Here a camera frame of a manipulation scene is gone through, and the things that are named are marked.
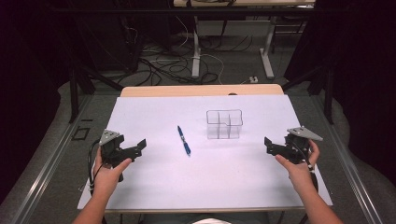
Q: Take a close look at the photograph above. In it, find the person's left hand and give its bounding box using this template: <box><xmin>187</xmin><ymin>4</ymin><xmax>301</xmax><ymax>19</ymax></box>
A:
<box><xmin>92</xmin><ymin>147</ymin><xmax>133</xmax><ymax>201</ymax></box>

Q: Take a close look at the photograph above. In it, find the blue pen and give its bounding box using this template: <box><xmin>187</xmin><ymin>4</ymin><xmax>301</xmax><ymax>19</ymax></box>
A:
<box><xmin>177</xmin><ymin>125</ymin><xmax>192</xmax><ymax>157</ymax></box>

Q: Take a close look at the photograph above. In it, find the black horizontal bar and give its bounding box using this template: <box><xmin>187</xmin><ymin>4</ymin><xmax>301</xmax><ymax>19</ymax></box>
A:
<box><xmin>50</xmin><ymin>7</ymin><xmax>316</xmax><ymax>15</ymax></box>

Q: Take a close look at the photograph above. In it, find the dark curtain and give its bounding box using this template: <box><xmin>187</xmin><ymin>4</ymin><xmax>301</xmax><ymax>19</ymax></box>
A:
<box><xmin>284</xmin><ymin>0</ymin><xmax>396</xmax><ymax>180</ymax></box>
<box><xmin>0</xmin><ymin>0</ymin><xmax>76</xmax><ymax>206</ymax></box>

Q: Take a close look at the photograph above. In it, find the aluminium floor rail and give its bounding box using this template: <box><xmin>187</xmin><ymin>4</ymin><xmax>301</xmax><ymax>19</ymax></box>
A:
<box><xmin>309</xmin><ymin>93</ymin><xmax>386</xmax><ymax>224</ymax></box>
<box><xmin>10</xmin><ymin>93</ymin><xmax>94</xmax><ymax>224</ymax></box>

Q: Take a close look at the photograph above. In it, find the tangle of black floor cables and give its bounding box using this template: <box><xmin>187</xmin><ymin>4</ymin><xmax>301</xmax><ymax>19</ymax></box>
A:
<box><xmin>116</xmin><ymin>31</ymin><xmax>254</xmax><ymax>88</ymax></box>

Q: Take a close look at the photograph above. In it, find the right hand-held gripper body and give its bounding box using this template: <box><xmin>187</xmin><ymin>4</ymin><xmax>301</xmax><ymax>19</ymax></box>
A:
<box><xmin>284</xmin><ymin>125</ymin><xmax>324</xmax><ymax>165</ymax></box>

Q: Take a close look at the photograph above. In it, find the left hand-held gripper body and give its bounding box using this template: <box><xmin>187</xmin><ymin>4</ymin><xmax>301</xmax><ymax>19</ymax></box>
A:
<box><xmin>98</xmin><ymin>129</ymin><xmax>134</xmax><ymax>183</ymax></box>

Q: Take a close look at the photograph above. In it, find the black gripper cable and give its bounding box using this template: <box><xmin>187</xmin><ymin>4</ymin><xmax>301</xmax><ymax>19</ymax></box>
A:
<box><xmin>87</xmin><ymin>139</ymin><xmax>105</xmax><ymax>196</ymax></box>
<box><xmin>297</xmin><ymin>141</ymin><xmax>319</xmax><ymax>193</ymax></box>

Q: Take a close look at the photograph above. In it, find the white floor cable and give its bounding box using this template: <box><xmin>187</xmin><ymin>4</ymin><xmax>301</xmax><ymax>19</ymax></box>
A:
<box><xmin>174</xmin><ymin>15</ymin><xmax>226</xmax><ymax>86</ymax></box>

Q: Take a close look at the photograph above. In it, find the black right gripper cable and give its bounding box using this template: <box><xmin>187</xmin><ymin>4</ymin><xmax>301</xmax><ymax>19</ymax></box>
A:
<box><xmin>297</xmin><ymin>141</ymin><xmax>319</xmax><ymax>193</ymax></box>

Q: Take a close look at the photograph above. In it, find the clear plastic divided organizer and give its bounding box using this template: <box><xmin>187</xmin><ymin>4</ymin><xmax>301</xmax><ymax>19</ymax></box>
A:
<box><xmin>205</xmin><ymin>108</ymin><xmax>244</xmax><ymax>140</ymax></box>

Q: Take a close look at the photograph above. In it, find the person's right hand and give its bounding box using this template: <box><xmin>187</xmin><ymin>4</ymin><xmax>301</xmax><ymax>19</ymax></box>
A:
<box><xmin>275</xmin><ymin>139</ymin><xmax>321</xmax><ymax>194</ymax></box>

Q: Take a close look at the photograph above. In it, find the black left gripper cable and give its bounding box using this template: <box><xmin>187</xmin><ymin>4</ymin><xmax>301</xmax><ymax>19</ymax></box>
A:
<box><xmin>87</xmin><ymin>139</ymin><xmax>105</xmax><ymax>196</ymax></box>

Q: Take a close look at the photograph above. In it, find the white paper sheet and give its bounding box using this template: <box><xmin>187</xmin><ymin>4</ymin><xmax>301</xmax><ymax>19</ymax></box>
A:
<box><xmin>77</xmin><ymin>94</ymin><xmax>333</xmax><ymax>210</ymax></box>

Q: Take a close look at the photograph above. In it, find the black metal stand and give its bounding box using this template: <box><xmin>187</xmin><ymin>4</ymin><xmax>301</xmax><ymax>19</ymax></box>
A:
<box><xmin>68</xmin><ymin>63</ymin><xmax>126</xmax><ymax>124</ymax></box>
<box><xmin>280</xmin><ymin>64</ymin><xmax>335</xmax><ymax>126</ymax></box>

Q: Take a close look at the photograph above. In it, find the desk with white legs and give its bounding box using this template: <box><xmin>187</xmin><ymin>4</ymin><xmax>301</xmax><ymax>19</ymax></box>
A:
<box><xmin>173</xmin><ymin>0</ymin><xmax>317</xmax><ymax>80</ymax></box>

